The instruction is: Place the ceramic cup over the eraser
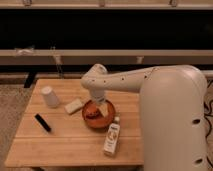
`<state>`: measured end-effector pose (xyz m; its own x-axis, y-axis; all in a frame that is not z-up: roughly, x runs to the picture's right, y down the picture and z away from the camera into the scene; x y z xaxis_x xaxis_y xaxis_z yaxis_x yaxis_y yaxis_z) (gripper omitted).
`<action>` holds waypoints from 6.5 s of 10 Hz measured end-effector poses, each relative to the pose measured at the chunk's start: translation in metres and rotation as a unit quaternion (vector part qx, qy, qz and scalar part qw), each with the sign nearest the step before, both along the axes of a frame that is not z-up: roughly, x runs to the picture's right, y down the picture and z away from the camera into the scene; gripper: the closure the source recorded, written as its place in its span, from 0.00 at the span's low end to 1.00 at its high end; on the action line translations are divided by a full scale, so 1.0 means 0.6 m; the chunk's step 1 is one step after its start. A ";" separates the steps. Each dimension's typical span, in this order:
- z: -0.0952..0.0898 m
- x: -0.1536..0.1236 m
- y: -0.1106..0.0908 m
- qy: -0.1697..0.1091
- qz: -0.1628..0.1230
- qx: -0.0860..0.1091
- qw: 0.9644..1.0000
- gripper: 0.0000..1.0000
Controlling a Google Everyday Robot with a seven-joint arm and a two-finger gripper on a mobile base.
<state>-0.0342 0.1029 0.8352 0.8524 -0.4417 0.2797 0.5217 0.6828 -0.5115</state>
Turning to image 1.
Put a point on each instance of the white bottle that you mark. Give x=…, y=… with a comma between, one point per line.
x=112, y=137

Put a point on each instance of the orange bowl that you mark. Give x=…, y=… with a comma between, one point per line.
x=103, y=120

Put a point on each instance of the wooden table board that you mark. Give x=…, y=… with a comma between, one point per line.
x=71, y=142

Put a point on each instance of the toy food in bowl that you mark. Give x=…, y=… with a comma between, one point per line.
x=92, y=112

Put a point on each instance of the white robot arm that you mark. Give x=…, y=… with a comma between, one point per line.
x=171, y=108

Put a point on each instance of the black eraser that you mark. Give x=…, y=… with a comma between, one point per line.
x=43, y=123

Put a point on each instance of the beige sponge block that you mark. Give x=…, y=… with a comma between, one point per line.
x=73, y=106

